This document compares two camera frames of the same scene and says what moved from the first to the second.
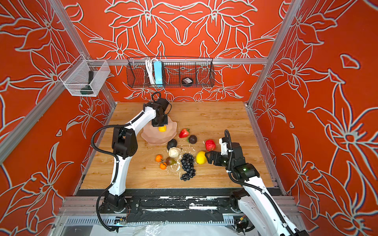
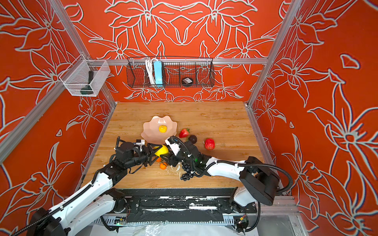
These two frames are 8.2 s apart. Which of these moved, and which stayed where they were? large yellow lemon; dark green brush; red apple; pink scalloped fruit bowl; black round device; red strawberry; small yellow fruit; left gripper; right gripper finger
Moved: right gripper finger; left gripper; large yellow lemon
Stayed: pink scalloped fruit bowl; small yellow fruit; black round device; red apple; red strawberry; dark green brush
